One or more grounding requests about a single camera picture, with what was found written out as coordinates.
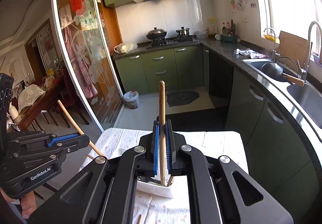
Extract light wooden chopstick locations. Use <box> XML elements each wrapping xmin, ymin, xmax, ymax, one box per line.
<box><xmin>57</xmin><ymin>100</ymin><xmax>104</xmax><ymax>156</ymax></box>

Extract tall steel kitchen faucet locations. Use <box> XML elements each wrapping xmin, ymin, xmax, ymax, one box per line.
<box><xmin>301</xmin><ymin>21</ymin><xmax>321</xmax><ymax>81</ymax></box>

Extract person's left hand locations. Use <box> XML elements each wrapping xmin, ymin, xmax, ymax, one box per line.
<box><xmin>1</xmin><ymin>189</ymin><xmax>37</xmax><ymax>223</ymax></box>

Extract dark floor mat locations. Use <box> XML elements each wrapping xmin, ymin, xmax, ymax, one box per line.
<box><xmin>166</xmin><ymin>91</ymin><xmax>199</xmax><ymax>107</ymax></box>

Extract white plastic utensil holder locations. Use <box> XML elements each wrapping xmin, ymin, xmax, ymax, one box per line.
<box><xmin>136</xmin><ymin>176</ymin><xmax>175</xmax><ymax>198</ymax></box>

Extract small trash bin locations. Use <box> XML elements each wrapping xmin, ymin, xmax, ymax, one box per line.
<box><xmin>123</xmin><ymin>90</ymin><xmax>140</xmax><ymax>109</ymax></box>

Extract wooden dining table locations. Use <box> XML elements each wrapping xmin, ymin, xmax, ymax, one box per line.
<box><xmin>18</xmin><ymin>76</ymin><xmax>65</xmax><ymax>131</ymax></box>

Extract white floral tablecloth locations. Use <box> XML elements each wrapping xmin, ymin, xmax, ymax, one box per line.
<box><xmin>95</xmin><ymin>128</ymin><xmax>248</xmax><ymax>223</ymax></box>

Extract red checkered apron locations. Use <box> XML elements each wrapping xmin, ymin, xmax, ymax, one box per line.
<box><xmin>63</xmin><ymin>27</ymin><xmax>98</xmax><ymax>99</ymax></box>

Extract white plastic bag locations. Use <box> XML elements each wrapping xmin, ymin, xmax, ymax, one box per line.
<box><xmin>114</xmin><ymin>42</ymin><xmax>138</xmax><ymax>54</ymax></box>

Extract black wok with lid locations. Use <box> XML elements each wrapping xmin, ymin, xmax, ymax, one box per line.
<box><xmin>146</xmin><ymin>27</ymin><xmax>167</xmax><ymax>41</ymax></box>

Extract glass sliding door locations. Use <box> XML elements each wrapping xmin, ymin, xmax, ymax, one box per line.
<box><xmin>51</xmin><ymin>0</ymin><xmax>123</xmax><ymax>131</ymax></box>

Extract steel pot on stove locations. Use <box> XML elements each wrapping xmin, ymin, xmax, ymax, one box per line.
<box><xmin>176</xmin><ymin>27</ymin><xmax>190</xmax><ymax>37</ymax></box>

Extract green lower cabinets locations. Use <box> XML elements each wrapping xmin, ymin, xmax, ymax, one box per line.
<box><xmin>114</xmin><ymin>40</ymin><xmax>321</xmax><ymax>222</ymax></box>

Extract condiment bottles group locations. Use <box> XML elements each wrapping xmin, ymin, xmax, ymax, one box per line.
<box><xmin>222</xmin><ymin>19</ymin><xmax>238</xmax><ymax>43</ymax></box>

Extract crumpled dish cloth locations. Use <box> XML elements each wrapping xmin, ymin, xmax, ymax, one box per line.
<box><xmin>234</xmin><ymin>48</ymin><xmax>266</xmax><ymax>59</ymax></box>

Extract small steel faucet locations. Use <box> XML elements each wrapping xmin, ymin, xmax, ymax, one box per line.
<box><xmin>262</xmin><ymin>27</ymin><xmax>281</xmax><ymax>61</ymax></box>

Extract stainless steel sink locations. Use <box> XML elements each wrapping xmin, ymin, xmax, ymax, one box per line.
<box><xmin>244</xmin><ymin>59</ymin><xmax>321</xmax><ymax>140</ymax></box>

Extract wooden cutting board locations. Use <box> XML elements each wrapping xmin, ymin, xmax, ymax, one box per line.
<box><xmin>276</xmin><ymin>30</ymin><xmax>313</xmax><ymax>70</ymax></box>

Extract black pan with wooden handle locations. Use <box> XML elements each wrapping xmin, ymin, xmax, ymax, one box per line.
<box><xmin>260</xmin><ymin>62</ymin><xmax>304</xmax><ymax>87</ymax></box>

